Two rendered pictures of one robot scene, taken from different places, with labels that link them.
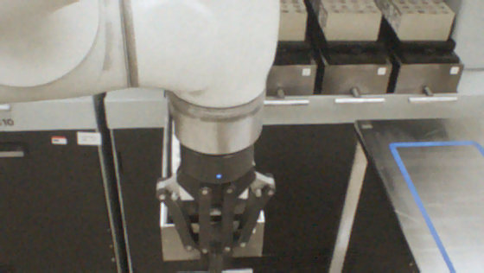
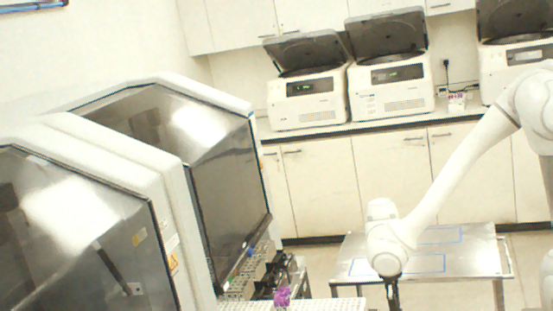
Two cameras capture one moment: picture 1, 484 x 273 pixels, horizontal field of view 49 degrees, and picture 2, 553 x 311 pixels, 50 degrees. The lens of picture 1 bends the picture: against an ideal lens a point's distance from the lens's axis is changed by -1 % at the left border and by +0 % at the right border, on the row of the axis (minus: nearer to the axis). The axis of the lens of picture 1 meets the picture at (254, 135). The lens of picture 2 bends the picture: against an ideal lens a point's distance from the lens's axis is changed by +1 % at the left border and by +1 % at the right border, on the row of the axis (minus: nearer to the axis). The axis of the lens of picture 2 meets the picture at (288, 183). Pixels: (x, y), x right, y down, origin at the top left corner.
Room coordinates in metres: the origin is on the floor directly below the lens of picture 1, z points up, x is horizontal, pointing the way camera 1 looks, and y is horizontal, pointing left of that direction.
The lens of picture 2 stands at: (-0.07, 1.61, 1.85)
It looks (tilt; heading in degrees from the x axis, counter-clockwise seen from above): 18 degrees down; 296
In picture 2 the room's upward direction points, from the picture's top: 11 degrees counter-clockwise
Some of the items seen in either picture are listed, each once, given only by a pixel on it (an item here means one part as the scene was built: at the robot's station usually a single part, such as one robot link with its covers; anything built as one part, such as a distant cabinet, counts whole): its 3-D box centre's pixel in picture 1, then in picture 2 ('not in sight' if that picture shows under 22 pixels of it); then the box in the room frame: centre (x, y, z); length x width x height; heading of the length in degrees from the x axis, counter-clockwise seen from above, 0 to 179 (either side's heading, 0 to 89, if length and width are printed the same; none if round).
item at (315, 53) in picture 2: not in sight; (310, 76); (1.57, -2.42, 1.22); 0.62 x 0.56 x 0.64; 97
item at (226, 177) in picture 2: not in sight; (168, 179); (1.23, -0.07, 1.28); 0.61 x 0.51 x 0.63; 99
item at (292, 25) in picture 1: (277, 25); (246, 290); (0.99, -0.03, 0.85); 0.12 x 0.02 x 0.06; 99
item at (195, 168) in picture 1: (216, 166); (390, 277); (0.42, 0.04, 0.96); 0.08 x 0.07 x 0.09; 99
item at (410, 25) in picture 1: (423, 25); (269, 252); (1.03, -0.33, 0.85); 0.12 x 0.02 x 0.06; 98
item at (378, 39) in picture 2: not in sight; (390, 60); (0.99, -2.51, 1.24); 0.62 x 0.56 x 0.69; 99
